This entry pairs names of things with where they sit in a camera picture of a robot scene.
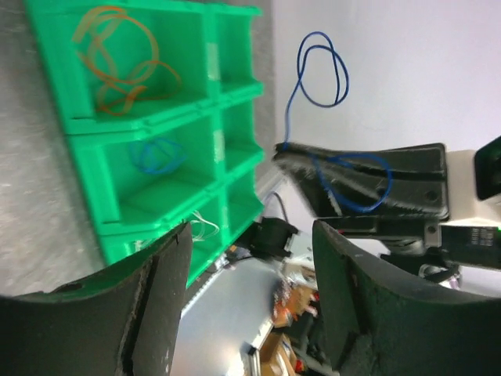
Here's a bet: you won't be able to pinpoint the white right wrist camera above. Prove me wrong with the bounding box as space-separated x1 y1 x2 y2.
446 137 500 227

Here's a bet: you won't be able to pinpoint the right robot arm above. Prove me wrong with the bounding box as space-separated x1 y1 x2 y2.
273 139 500 283

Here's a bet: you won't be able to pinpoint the white slotted cable duct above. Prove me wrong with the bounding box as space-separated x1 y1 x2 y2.
181 271 221 318

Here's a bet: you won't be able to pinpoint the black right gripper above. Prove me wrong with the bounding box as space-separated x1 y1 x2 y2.
272 143 449 255

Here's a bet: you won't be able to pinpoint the white cable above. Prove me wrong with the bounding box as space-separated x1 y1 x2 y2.
132 211 220 251

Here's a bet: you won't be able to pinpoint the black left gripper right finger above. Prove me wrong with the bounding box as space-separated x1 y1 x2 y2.
312 220 500 375

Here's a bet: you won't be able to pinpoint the light blue cable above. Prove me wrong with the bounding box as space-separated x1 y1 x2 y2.
128 137 188 175

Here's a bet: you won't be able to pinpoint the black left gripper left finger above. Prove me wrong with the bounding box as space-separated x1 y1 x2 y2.
1 223 193 375

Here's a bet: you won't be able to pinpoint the green compartment bin tray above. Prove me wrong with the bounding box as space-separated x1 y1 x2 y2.
25 1 263 281

